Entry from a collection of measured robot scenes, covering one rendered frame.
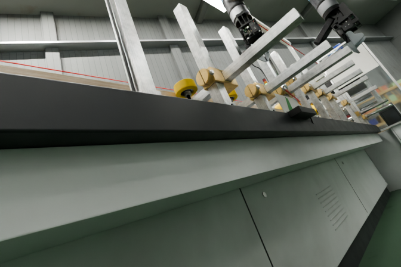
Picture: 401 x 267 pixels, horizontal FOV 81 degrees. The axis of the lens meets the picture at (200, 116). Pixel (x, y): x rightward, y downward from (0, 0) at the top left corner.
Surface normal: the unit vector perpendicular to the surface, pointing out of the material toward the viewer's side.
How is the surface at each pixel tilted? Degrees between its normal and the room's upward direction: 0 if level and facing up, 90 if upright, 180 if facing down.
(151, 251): 90
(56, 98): 90
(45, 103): 90
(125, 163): 90
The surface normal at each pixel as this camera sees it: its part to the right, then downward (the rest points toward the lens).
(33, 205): 0.64, -0.51
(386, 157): -0.69, -0.04
